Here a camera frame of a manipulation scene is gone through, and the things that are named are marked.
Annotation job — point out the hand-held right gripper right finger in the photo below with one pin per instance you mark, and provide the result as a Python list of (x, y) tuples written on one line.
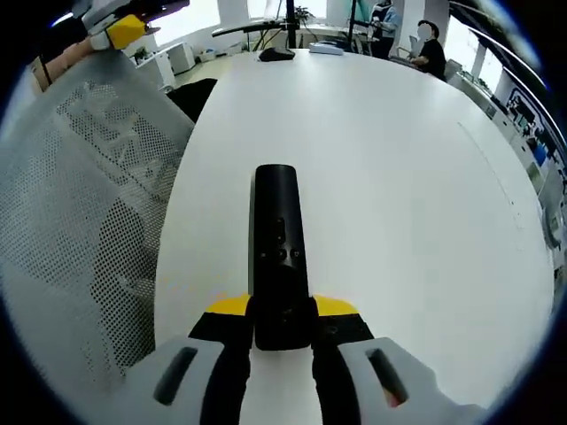
[(354, 380)]

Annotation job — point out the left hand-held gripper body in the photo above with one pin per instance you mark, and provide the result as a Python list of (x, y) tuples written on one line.
[(106, 9)]

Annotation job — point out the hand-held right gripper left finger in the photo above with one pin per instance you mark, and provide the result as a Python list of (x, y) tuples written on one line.
[(186, 380)]

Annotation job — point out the black remote control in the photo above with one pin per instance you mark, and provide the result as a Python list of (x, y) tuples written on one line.
[(277, 265)]

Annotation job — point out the white drawer cabinet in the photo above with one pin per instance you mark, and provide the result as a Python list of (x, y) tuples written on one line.
[(181, 57)]

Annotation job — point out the black chair seat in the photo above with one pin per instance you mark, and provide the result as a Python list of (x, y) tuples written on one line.
[(190, 97)]

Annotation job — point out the small black case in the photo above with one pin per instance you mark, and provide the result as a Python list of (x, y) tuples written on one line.
[(275, 54)]

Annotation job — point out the black pole stand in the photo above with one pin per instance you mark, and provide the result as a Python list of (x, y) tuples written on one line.
[(291, 24)]

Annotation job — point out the light blue tissue box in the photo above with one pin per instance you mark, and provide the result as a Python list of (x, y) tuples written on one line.
[(327, 48)]

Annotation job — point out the grey mesh office chair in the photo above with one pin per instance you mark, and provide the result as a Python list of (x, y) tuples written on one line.
[(66, 199)]

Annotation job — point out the background display shelves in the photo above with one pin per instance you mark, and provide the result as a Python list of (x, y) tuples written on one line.
[(531, 128)]

